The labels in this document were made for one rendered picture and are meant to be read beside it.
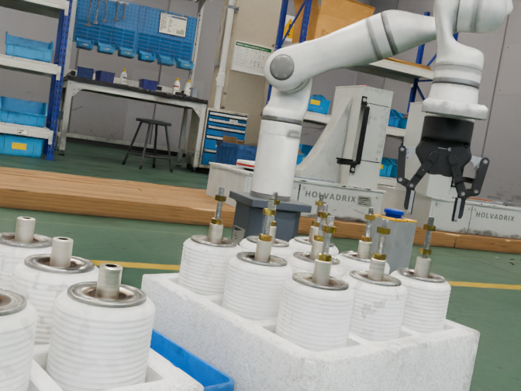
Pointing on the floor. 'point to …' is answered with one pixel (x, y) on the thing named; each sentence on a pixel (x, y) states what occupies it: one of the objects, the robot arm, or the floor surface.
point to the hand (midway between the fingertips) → (433, 209)
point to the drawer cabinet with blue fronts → (215, 117)
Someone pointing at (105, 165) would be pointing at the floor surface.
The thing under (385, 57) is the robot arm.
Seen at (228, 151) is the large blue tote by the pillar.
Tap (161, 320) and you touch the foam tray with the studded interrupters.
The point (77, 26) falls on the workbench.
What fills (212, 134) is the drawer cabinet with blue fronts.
